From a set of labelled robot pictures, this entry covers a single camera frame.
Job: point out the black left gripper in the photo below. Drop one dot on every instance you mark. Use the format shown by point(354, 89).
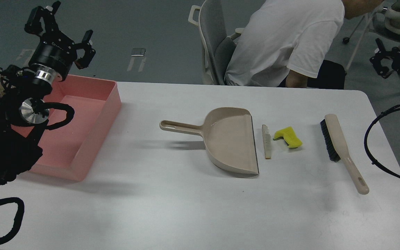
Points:
point(56, 50)

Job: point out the beige hand brush black bristles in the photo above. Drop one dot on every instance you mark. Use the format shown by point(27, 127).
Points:
point(337, 150)

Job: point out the yellow sponge piece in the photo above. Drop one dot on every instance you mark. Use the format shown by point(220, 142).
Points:
point(289, 136)

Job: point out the white bread slice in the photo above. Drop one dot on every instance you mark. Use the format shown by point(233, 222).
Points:
point(266, 141)

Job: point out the beige plastic dustpan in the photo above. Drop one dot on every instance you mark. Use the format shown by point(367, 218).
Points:
point(228, 135)

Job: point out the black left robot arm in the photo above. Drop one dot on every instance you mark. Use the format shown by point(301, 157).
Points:
point(24, 115)

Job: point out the pink plastic bin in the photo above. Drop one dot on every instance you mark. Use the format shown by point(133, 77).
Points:
point(70, 151)

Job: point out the silver floor socket plate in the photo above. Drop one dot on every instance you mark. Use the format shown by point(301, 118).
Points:
point(138, 52)

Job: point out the person in white shirt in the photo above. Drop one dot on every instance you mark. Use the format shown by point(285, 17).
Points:
point(286, 41)

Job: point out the grey white office chair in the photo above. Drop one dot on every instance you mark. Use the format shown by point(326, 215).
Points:
point(217, 46)

